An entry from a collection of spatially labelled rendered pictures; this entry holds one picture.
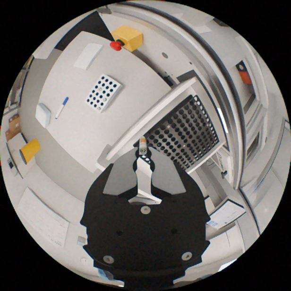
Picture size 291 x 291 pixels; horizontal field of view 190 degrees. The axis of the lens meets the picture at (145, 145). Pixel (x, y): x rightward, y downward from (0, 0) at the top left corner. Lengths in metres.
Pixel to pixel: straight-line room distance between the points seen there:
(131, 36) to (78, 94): 0.31
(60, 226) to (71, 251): 0.84
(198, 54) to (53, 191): 3.63
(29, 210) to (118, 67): 3.65
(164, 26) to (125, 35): 0.11
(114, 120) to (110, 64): 0.23
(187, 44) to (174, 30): 0.03
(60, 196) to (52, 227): 1.19
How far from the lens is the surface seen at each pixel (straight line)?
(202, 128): 0.27
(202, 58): 0.18
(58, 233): 3.35
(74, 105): 0.46
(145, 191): 0.34
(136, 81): 0.36
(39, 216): 3.46
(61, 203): 3.41
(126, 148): 0.32
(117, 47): 0.28
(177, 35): 0.19
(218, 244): 3.61
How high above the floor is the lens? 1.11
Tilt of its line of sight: 62 degrees down
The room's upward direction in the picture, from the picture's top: 175 degrees clockwise
